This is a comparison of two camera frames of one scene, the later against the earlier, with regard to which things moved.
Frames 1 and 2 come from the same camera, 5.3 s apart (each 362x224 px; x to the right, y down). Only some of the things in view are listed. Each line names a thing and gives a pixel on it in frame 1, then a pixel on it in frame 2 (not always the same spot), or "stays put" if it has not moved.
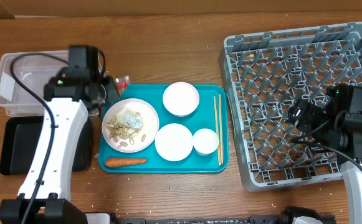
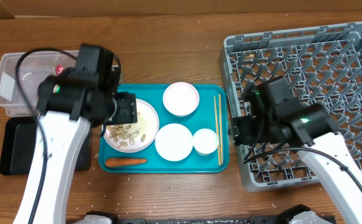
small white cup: x=205 y=141 stays put
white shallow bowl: x=174 y=142 stays put
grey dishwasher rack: x=265 y=74 stays put
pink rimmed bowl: x=181 y=99 stays put
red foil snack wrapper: x=121 y=83 to x=59 y=69
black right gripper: x=309 y=114 to x=242 y=128
